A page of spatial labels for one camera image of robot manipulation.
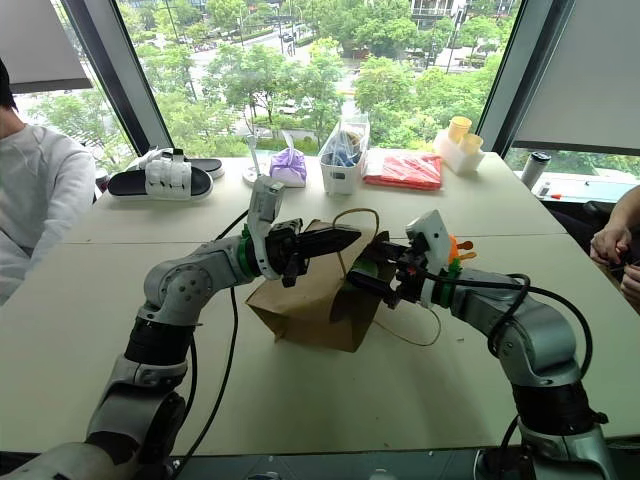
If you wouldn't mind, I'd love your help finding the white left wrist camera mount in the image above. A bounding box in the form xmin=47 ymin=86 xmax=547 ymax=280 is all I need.
xmin=246 ymin=175 xmax=287 ymax=282

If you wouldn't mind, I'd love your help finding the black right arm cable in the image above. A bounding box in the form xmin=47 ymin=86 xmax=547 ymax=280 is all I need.
xmin=423 ymin=271 xmax=595 ymax=454

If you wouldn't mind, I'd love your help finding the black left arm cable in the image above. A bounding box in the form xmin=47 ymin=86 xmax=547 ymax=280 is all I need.
xmin=169 ymin=209 xmax=250 ymax=479

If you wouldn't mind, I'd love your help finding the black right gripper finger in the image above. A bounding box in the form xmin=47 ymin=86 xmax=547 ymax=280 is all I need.
xmin=373 ymin=240 xmax=410 ymax=263
xmin=345 ymin=271 xmax=403 ymax=309

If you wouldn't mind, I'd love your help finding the white basket with clear bag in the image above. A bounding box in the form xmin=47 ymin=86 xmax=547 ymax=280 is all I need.
xmin=318 ymin=112 xmax=372 ymax=196

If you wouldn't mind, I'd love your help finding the bystander hand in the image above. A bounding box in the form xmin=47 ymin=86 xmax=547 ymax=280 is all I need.
xmin=618 ymin=261 xmax=640 ymax=315
xmin=589 ymin=223 xmax=634 ymax=267

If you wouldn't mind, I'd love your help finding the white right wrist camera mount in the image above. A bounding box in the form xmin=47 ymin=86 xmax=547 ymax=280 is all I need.
xmin=405 ymin=209 xmax=454 ymax=307

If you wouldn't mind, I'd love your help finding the black slipper with white strap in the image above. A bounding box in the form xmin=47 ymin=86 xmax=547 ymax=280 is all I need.
xmin=107 ymin=149 xmax=215 ymax=202
xmin=126 ymin=146 xmax=227 ymax=180

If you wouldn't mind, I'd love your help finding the silver tumbler with black lid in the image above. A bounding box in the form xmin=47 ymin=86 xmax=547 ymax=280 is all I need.
xmin=519 ymin=150 xmax=552 ymax=191

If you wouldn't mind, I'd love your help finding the brown paper bag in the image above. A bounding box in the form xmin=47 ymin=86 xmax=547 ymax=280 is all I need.
xmin=244 ymin=207 xmax=444 ymax=354

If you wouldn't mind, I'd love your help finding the white cup holder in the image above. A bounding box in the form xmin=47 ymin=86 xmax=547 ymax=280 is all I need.
xmin=432 ymin=128 xmax=486 ymax=176

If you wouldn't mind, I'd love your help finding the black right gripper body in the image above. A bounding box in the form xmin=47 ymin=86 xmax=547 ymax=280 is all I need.
xmin=393 ymin=238 xmax=431 ymax=304

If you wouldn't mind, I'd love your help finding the red plastic bag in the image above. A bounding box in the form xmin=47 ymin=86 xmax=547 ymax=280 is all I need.
xmin=363 ymin=151 xmax=444 ymax=192

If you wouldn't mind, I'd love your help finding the dark window frame post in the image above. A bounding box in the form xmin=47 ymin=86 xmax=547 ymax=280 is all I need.
xmin=476 ymin=0 xmax=577 ymax=157
xmin=60 ymin=0 xmax=174 ymax=157

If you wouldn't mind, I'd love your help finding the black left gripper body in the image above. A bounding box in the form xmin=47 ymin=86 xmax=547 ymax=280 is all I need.
xmin=264 ymin=217 xmax=310 ymax=289

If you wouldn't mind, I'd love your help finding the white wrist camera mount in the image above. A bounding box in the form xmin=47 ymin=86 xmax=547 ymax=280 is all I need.
xmin=405 ymin=209 xmax=454 ymax=307
xmin=246 ymin=175 xmax=287 ymax=282

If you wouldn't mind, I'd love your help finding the grey roller blind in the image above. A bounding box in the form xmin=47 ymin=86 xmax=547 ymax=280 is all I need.
xmin=0 ymin=0 xmax=94 ymax=95
xmin=511 ymin=0 xmax=640 ymax=157

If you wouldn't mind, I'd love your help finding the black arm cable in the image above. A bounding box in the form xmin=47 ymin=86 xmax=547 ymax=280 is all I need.
xmin=423 ymin=271 xmax=595 ymax=454
xmin=169 ymin=209 xmax=250 ymax=479

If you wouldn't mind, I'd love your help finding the white stand with clear stem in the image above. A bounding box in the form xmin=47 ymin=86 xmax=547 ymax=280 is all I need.
xmin=242 ymin=133 xmax=267 ymax=188

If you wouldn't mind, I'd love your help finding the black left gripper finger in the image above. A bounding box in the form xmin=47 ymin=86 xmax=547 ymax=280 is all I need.
xmin=299 ymin=242 xmax=357 ymax=262
xmin=298 ymin=227 xmax=363 ymax=246

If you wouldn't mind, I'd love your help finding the purple tied plastic bag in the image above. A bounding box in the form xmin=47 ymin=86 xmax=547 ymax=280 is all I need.
xmin=269 ymin=130 xmax=308 ymax=189

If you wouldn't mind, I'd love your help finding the person in white sweatshirt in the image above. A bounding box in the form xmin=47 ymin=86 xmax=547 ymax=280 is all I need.
xmin=0 ymin=56 xmax=97 ymax=307

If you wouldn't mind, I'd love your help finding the orange plush toy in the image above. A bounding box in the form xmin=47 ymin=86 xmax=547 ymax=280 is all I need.
xmin=447 ymin=234 xmax=478 ymax=265

